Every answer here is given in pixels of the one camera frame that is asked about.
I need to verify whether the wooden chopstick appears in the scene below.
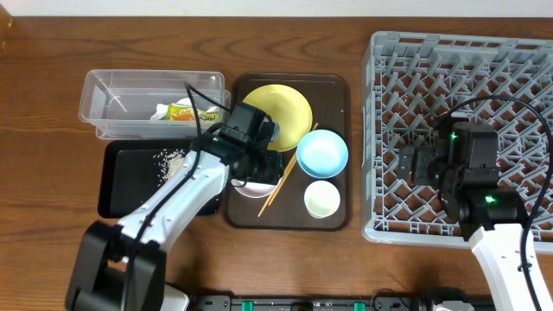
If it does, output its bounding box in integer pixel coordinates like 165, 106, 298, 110
257, 122, 320, 219
268, 153, 297, 206

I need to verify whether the pink bowl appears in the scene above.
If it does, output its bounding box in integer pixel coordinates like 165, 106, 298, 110
231, 179, 279, 199

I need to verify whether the light blue bowl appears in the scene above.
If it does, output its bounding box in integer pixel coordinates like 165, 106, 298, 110
296, 130, 349, 179

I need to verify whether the yellow plate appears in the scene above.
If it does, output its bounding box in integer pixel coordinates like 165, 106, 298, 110
244, 84, 313, 152

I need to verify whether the small light green cup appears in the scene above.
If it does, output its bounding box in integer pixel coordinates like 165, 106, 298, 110
304, 181, 340, 219

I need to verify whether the pile of white rice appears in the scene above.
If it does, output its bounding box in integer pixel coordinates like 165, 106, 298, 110
153, 149, 186, 184

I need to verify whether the green orange snack wrapper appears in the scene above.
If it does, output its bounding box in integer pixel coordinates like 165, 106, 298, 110
166, 103, 219, 122

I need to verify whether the white tissue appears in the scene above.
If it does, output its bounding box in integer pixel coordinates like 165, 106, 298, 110
150, 98, 192, 121

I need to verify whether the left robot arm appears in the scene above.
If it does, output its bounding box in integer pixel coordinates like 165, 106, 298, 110
65, 122, 283, 310

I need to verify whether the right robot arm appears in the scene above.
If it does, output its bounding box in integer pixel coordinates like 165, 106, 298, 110
397, 118, 552, 310

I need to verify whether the grey dishwasher rack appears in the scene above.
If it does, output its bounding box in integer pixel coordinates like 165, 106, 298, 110
360, 32, 552, 253

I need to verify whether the dark brown serving tray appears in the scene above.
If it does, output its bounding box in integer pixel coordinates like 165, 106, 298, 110
221, 73, 352, 232

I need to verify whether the black plastic bin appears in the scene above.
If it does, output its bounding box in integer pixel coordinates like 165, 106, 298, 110
97, 138, 224, 219

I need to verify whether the clear plastic bin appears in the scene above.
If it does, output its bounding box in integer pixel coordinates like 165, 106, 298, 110
79, 69, 231, 139

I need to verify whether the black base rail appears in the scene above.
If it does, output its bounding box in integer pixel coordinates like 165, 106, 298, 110
189, 294, 496, 311

